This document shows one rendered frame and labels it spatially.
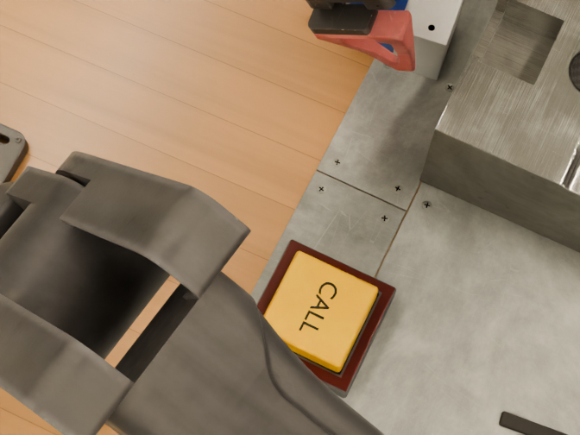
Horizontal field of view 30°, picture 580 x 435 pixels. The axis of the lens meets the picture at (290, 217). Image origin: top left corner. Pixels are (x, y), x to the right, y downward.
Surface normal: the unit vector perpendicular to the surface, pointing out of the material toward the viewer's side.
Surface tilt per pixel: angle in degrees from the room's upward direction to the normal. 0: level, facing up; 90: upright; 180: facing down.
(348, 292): 0
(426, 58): 90
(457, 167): 90
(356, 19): 29
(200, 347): 23
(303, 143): 0
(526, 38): 0
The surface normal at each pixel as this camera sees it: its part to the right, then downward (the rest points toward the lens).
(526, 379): 0.00, -0.33
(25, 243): -0.36, -0.54
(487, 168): -0.44, 0.84
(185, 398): 0.32, -0.10
